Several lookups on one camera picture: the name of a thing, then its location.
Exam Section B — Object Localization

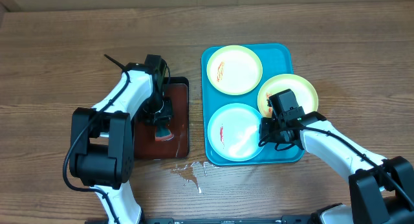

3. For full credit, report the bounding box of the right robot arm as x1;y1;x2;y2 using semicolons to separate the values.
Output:
259;110;413;223

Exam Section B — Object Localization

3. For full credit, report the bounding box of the teal plastic tray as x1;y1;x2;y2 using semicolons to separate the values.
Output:
201;43;304;166

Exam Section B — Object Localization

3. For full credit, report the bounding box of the black tray with red water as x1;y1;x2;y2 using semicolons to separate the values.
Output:
134;76;190;159

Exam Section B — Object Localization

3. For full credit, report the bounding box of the yellow plate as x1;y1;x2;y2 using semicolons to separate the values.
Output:
206;45;263;95
257;74;319;118

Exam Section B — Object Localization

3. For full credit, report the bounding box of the yellow plate top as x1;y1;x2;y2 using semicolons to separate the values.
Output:
206;45;263;95

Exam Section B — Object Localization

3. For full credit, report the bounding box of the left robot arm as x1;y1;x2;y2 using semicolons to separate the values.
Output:
62;55;173;223

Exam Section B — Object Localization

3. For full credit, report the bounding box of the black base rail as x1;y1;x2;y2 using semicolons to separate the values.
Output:
140;215;311;224

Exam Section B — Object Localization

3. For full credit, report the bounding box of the light blue plate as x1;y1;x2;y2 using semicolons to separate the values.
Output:
207;103;262;162

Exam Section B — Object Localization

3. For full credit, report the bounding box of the wet sponge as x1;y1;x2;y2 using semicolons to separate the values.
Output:
155;124;174;142

